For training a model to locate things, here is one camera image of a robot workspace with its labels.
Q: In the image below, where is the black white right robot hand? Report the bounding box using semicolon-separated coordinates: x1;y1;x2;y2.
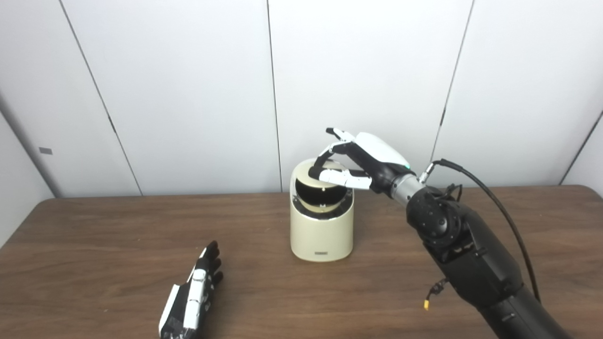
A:
309;127;418;194

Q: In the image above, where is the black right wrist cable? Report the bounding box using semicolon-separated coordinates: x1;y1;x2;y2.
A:
419;159;541;302

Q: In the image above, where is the thin loose yellow-tipped wire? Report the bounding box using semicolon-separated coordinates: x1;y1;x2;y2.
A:
423;278;449;311

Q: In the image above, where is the cream-colored bin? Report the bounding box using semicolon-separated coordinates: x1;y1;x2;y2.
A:
289;159;355;262

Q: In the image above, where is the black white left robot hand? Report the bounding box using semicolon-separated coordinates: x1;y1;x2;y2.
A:
158;241;224;339

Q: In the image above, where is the cream round bin lid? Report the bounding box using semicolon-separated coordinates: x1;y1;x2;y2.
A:
294;162;351;213

